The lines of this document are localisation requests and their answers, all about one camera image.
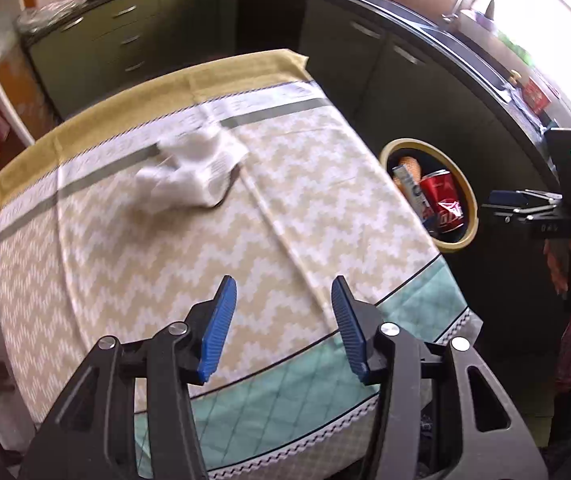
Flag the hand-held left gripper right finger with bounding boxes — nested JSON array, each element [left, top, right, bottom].
[[330, 275, 549, 480]]

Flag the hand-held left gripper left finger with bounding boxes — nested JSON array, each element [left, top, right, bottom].
[[19, 275, 238, 480]]

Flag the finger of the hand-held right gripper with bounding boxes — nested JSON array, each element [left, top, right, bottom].
[[480, 202, 563, 227], [488, 189, 563, 208]]

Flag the red soda can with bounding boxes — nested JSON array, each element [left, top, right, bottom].
[[423, 170, 469, 238]]

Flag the white blue plastic tube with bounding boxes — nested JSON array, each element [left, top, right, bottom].
[[393, 165, 439, 226]]

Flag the orange ribbed pad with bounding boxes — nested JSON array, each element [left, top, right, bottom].
[[398, 156, 423, 181]]

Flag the yellow rimmed trash bin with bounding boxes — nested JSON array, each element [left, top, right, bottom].
[[379, 137, 481, 254]]

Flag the person's right hand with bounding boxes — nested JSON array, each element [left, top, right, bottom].
[[544, 239, 571, 297]]

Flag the green checked tablecloth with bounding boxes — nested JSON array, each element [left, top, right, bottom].
[[132, 255, 483, 480]]

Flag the beige zigzag tablecloth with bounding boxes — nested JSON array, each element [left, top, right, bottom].
[[0, 48, 446, 426]]

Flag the small red box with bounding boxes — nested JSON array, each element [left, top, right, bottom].
[[522, 79, 551, 111]]

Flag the green door cabinet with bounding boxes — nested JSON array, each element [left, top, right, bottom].
[[298, 0, 566, 266]]

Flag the steel kitchen sink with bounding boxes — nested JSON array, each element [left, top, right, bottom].
[[390, 0, 511, 91]]

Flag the green drawer cabinet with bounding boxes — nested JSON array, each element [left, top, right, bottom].
[[25, 0, 238, 121]]

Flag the white framed glass door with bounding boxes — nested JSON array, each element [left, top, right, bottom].
[[0, 25, 36, 146]]

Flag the clear plastic bag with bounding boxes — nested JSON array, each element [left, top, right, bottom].
[[15, 0, 88, 36]]

